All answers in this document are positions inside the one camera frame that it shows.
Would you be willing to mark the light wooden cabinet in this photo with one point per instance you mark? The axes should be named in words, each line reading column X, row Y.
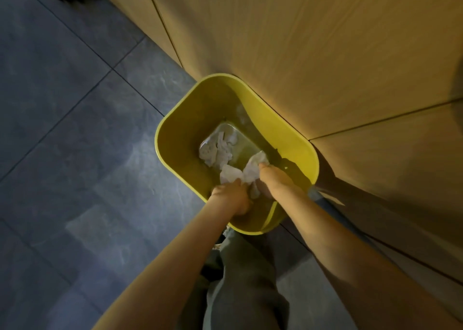
column 325, row 58

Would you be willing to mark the person's right hand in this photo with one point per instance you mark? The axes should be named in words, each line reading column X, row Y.
column 276, row 181

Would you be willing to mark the grey trousers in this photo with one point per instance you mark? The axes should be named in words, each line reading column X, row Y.
column 242, row 286

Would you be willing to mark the person's right fingers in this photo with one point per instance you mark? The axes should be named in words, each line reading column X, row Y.
column 263, row 181

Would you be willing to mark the person's left forearm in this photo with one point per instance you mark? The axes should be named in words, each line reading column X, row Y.
column 173, row 268

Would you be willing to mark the yellow plastic waste bin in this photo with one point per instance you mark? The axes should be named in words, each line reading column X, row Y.
column 184, row 138

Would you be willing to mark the white tissue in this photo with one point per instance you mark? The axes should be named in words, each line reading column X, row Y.
column 238, row 174
column 217, row 150

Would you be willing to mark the clear plastic tray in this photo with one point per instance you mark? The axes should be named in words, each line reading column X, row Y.
column 246, row 143

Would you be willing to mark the person's left fingers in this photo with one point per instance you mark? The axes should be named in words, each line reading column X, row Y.
column 245, row 205

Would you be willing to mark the person's left hand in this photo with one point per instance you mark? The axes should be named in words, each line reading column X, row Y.
column 231, row 197

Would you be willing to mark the person's right forearm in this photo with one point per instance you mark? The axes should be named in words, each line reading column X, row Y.
column 347, row 261

